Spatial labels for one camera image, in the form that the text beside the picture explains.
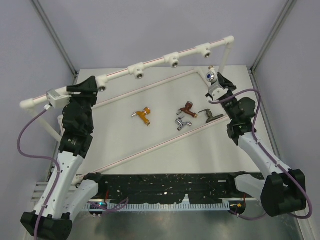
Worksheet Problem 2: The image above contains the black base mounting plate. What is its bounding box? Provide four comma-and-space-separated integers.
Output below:
93, 173, 250, 205

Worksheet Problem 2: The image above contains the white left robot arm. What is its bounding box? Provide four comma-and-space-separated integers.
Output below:
20, 76, 107, 240

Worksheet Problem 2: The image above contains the white chrome knob faucet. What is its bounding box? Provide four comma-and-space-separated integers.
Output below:
205, 65, 219, 84

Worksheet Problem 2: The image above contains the dark grey lever faucet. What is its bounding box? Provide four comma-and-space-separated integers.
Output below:
199, 108, 224, 124

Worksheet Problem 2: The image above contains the white slotted cable duct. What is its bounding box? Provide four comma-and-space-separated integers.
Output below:
83, 201, 231, 213

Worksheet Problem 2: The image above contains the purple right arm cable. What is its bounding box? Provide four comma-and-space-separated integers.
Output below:
209, 89, 313, 221

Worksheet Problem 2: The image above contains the chrome silver faucet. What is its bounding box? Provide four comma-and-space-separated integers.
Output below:
175, 115, 192, 131

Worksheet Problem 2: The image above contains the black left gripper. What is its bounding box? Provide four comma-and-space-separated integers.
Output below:
65, 76, 98, 132

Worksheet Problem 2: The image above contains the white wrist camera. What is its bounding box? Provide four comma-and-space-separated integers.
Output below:
206, 82, 228, 102
46, 89, 71, 109

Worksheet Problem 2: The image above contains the white pipe frame rack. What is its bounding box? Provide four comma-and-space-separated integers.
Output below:
19, 35, 236, 187

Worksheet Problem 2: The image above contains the orange faucet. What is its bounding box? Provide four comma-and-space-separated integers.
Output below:
131, 107, 151, 126

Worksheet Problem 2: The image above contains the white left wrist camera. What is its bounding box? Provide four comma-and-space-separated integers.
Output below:
46, 89, 71, 109

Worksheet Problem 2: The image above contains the red brown faucet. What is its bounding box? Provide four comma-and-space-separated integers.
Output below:
176, 101, 198, 118

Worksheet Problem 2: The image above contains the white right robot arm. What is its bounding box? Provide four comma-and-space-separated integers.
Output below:
206, 73, 313, 219

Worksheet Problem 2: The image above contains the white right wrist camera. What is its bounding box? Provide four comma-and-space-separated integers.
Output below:
206, 82, 228, 102

